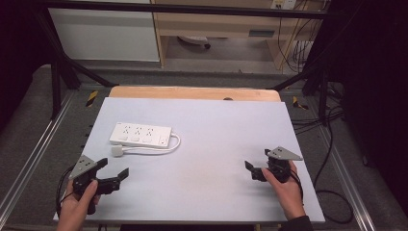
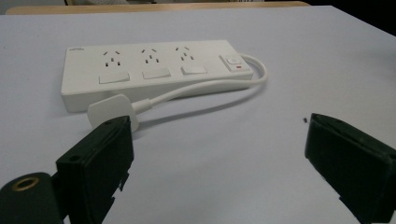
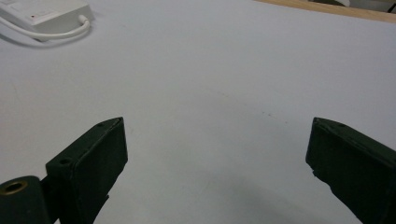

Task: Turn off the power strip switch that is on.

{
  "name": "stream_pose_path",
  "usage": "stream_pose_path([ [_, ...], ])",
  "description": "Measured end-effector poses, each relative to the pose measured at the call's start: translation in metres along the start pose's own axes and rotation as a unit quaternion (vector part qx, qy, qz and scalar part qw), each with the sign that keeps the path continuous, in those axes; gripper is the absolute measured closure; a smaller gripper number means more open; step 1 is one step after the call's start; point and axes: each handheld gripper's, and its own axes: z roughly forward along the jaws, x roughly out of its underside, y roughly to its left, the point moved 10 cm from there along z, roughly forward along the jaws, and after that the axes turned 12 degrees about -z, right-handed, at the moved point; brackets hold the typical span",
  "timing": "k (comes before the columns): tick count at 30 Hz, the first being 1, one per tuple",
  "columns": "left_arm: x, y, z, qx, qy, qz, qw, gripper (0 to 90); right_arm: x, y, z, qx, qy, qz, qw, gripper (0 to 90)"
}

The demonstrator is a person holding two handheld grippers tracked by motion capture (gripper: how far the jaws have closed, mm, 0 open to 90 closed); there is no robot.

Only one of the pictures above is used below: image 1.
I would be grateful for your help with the black metal frame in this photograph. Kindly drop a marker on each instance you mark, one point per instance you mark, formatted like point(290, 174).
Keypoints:
point(179, 9)

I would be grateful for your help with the light wooden desk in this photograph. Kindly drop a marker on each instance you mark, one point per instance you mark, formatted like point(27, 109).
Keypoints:
point(218, 24)

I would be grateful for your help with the white power strip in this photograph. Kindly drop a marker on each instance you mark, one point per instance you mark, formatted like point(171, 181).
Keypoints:
point(140, 135)

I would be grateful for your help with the chair base with caster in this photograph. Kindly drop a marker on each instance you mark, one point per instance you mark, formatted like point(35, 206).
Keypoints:
point(195, 40)

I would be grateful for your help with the white power plug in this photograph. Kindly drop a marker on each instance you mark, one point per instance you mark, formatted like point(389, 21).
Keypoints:
point(117, 150)

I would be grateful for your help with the person's left hand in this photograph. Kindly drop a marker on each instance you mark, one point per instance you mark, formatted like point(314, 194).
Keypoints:
point(77, 208)

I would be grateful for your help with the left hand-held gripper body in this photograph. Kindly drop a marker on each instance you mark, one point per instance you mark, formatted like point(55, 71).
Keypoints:
point(84, 183)

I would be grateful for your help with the aluminium rail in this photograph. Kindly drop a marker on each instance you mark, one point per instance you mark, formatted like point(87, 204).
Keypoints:
point(346, 179)
point(32, 154)

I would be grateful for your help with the white wall socket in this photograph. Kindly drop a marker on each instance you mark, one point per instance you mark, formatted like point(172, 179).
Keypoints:
point(284, 4)

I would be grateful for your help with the wooden table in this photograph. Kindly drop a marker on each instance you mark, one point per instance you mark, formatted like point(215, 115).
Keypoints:
point(192, 93)

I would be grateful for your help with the white table board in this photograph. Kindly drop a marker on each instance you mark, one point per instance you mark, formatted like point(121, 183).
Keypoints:
point(208, 166)

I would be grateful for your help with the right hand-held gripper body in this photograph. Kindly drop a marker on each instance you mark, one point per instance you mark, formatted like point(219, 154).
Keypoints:
point(278, 166)

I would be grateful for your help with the person's right hand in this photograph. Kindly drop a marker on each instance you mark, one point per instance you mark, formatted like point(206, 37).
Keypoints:
point(288, 195)

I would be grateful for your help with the white cabinet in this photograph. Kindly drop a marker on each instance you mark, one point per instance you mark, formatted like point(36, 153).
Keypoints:
point(102, 35)

